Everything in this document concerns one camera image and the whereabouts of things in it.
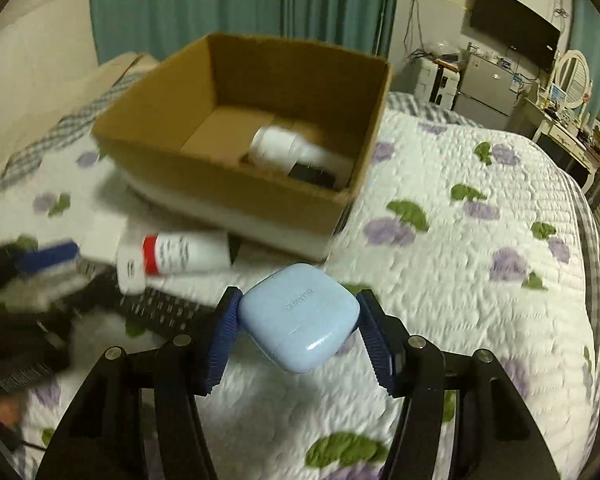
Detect white oval vanity mirror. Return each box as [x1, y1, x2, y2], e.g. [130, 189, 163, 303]
[556, 49, 594, 110]

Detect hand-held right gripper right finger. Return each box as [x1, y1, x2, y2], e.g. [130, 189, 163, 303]
[355, 289, 564, 480]

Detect black flat device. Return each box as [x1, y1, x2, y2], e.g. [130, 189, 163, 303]
[286, 162, 339, 189]

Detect light blue earbuds case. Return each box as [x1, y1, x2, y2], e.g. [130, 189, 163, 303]
[239, 263, 359, 374]

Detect white dressing table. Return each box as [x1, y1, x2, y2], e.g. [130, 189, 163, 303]
[532, 105, 600, 195]

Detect teal curtain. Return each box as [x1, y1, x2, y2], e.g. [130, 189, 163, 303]
[87, 0, 402, 65]

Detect black remote control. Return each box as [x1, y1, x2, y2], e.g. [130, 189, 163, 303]
[119, 285, 217, 337]

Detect black wall television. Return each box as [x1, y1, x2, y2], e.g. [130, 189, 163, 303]
[469, 0, 562, 73]

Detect white floral quilt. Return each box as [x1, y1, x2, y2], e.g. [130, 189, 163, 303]
[0, 91, 600, 480]

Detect white tube with red band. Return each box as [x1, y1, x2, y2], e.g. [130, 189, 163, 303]
[116, 231, 237, 294]

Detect white bottle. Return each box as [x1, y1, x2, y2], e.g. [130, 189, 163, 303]
[251, 126, 356, 181]

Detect brown cardboard box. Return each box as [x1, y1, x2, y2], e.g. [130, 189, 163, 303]
[91, 33, 394, 240]

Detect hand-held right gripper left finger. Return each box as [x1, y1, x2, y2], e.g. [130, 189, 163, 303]
[35, 286, 243, 480]

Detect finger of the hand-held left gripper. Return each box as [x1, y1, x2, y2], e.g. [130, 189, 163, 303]
[19, 241, 82, 275]

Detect white small appliance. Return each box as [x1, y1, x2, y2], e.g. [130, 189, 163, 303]
[414, 57, 462, 109]

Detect silver refrigerator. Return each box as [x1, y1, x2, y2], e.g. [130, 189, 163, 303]
[453, 53, 523, 131]

